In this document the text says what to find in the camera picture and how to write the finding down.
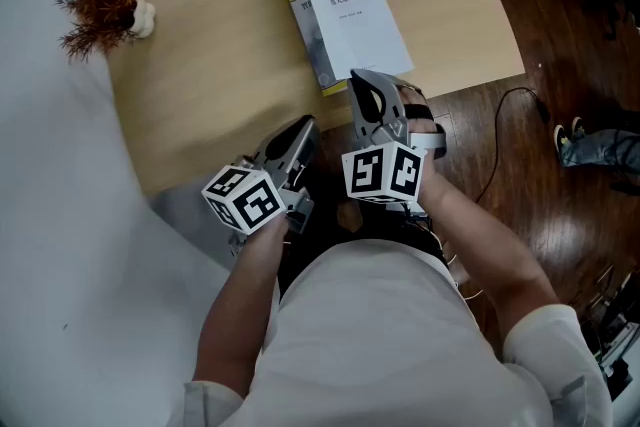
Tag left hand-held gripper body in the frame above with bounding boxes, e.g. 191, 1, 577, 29
201, 157, 316, 256

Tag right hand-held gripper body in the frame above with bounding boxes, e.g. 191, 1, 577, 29
341, 117, 448, 207

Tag yellow-edged paperback book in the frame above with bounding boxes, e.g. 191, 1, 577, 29
284, 0, 415, 98

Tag person's right forearm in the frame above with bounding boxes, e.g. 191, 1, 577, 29
417, 154, 561, 366

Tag person's left forearm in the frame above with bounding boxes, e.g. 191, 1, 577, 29
192, 214, 291, 399

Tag person's right hand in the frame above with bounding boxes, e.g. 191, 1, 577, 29
397, 82, 449, 161

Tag person's black trousers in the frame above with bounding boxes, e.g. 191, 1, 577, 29
277, 134, 451, 296

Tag light wooden table white legs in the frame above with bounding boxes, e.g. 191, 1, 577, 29
104, 0, 527, 201

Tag person's white shirt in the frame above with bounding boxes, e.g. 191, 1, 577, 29
182, 239, 614, 427

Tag brown dried plant white vase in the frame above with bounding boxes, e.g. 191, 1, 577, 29
53, 0, 157, 64

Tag black equipment pile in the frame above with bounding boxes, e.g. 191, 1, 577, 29
582, 264, 640, 404

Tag thin white cable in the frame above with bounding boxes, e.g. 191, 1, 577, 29
432, 234, 484, 304

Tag black floor cable with adapter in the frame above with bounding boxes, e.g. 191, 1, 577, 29
474, 87, 551, 204

